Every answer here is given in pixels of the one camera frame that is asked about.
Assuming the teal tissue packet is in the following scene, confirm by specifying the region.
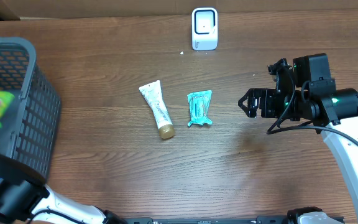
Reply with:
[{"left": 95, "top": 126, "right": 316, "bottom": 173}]
[{"left": 187, "top": 90, "right": 213, "bottom": 127}]

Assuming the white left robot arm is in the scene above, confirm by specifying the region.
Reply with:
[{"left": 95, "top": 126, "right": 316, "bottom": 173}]
[{"left": 0, "top": 154, "right": 126, "bottom": 223}]

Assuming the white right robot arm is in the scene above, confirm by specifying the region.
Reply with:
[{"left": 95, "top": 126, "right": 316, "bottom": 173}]
[{"left": 238, "top": 68, "right": 358, "bottom": 220}]

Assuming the white barcode scanner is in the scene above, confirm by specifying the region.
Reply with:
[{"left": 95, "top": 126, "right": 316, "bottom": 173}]
[{"left": 191, "top": 7, "right": 218, "bottom": 50}]

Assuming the grey plastic basket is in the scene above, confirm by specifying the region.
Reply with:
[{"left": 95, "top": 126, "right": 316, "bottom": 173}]
[{"left": 0, "top": 37, "right": 62, "bottom": 178}]

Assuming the white tube gold cap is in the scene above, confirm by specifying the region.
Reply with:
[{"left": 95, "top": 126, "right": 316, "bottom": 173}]
[{"left": 139, "top": 80, "right": 175, "bottom": 139}]

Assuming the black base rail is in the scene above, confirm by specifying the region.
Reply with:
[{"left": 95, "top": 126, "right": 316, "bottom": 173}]
[{"left": 124, "top": 215, "right": 290, "bottom": 224}]

